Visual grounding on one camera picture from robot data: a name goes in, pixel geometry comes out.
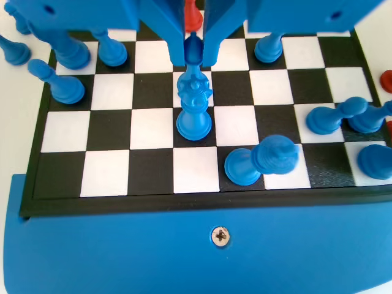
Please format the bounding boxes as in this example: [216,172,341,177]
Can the blue rook chess piece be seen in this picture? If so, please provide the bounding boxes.
[356,143,392,181]

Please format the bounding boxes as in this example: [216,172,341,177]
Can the blue pawn chess piece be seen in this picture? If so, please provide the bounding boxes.
[347,100,392,134]
[27,58,86,105]
[91,29,129,67]
[306,96,369,136]
[254,31,284,64]
[4,2,32,36]

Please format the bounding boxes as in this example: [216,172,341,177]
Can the blue king piece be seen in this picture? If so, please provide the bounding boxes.
[224,134,300,187]

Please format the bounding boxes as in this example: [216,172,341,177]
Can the blue board holder plate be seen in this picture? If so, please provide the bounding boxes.
[2,173,392,294]

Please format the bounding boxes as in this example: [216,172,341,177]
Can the red bishop chess piece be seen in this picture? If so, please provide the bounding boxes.
[379,70,392,94]

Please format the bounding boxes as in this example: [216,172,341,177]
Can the blue knight chess piece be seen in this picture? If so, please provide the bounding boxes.
[29,26,92,71]

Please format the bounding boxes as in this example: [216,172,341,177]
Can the silver screw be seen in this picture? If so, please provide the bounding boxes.
[210,225,232,247]

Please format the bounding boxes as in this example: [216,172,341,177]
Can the blue queen piece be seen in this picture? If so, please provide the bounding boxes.
[176,72,213,142]

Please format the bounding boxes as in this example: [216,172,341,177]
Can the black and white chessboard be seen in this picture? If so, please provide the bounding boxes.
[18,26,392,219]

